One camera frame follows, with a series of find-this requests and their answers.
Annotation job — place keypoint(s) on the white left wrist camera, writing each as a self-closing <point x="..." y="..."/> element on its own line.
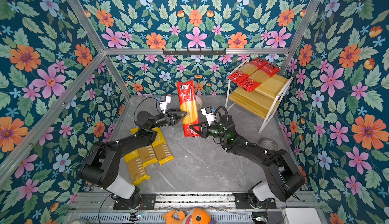
<point x="164" y="100"/>

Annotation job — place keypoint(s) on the white box bottom right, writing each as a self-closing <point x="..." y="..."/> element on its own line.
<point x="303" y="216"/>

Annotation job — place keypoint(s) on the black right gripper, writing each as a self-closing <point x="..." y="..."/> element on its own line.
<point x="205" y="132"/>

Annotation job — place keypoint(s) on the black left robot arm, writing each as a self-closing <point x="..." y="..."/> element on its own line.
<point x="101" y="166"/>

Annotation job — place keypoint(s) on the orange plush fish toy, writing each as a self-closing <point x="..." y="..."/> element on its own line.
<point x="195" y="216"/>

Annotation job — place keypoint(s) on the clear tape roll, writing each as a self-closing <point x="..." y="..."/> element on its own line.
<point x="269" y="144"/>

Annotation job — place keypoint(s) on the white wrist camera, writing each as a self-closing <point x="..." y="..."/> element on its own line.
<point x="164" y="100"/>
<point x="208" y="112"/>

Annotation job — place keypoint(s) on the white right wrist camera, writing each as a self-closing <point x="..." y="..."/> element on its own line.
<point x="208" y="112"/>

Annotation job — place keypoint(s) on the wooden two-tier shelf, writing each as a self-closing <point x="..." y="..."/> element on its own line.
<point x="264" y="100"/>

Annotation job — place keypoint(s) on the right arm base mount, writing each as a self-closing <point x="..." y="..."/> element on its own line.
<point x="249" y="201"/>

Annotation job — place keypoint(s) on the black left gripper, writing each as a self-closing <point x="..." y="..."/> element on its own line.
<point x="168" y="119"/>

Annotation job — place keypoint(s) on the red spaghetti bag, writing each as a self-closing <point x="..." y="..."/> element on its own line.
<point x="186" y="94"/>
<point x="247" y="70"/>
<point x="259" y="77"/>

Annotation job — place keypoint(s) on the yellow pasta bag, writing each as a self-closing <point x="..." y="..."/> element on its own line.
<point x="135" y="167"/>
<point x="161" y="149"/>
<point x="147" y="155"/>

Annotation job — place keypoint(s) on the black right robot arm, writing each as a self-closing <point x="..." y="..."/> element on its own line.
<point x="283" y="176"/>

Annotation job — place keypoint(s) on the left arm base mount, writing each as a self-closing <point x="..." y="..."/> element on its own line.
<point x="136" y="202"/>

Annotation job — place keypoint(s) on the black wall hook rail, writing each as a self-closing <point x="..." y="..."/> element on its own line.
<point x="190" y="52"/>

